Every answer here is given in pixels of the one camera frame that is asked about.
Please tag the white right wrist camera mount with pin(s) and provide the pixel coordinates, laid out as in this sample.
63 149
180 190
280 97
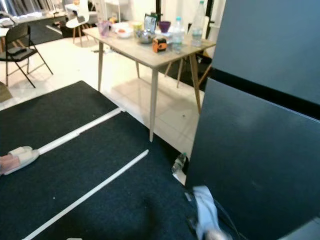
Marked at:
205 207

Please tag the metal bowl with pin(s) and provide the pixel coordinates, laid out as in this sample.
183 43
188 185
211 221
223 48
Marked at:
145 36

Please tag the white bowl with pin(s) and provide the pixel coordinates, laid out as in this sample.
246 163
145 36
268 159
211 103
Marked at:
124 31

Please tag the dark grey two-door fridge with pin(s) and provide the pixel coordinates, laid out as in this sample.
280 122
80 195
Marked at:
255 150

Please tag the purple bowl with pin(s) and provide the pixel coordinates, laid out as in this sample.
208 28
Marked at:
164 26

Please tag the small open cardboard box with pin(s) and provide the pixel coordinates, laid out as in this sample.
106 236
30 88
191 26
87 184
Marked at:
5 92

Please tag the black folding chair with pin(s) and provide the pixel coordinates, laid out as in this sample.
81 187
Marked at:
20 52

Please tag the small clear water bottle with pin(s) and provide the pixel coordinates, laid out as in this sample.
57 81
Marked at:
177 35
179 162

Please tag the white floor strip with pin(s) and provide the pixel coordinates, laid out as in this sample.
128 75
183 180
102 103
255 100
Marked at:
80 132
90 195

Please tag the light wooden table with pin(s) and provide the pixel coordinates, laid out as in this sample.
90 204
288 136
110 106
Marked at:
150 52

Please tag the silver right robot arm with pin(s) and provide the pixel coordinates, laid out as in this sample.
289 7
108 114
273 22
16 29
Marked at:
217 235

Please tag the bare person leg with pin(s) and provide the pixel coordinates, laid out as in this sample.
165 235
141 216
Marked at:
7 162

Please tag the orange and black device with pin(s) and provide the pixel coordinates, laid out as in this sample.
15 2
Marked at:
159 45

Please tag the large clear water bottle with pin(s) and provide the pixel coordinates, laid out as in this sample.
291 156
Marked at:
198 22

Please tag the green cup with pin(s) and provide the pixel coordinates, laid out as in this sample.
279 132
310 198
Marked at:
137 26

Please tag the white slipper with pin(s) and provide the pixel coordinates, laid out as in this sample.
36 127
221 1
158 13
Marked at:
25 156

